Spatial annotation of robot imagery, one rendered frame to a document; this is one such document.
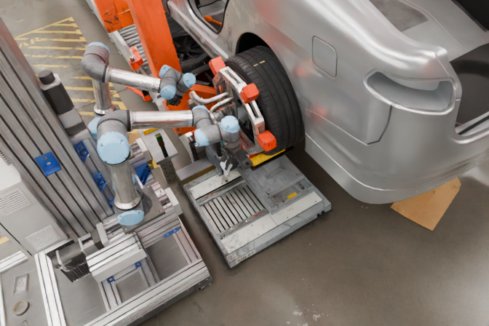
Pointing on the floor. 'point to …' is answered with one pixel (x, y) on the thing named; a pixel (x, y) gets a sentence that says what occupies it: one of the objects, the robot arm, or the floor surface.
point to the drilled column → (168, 171)
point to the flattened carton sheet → (428, 204)
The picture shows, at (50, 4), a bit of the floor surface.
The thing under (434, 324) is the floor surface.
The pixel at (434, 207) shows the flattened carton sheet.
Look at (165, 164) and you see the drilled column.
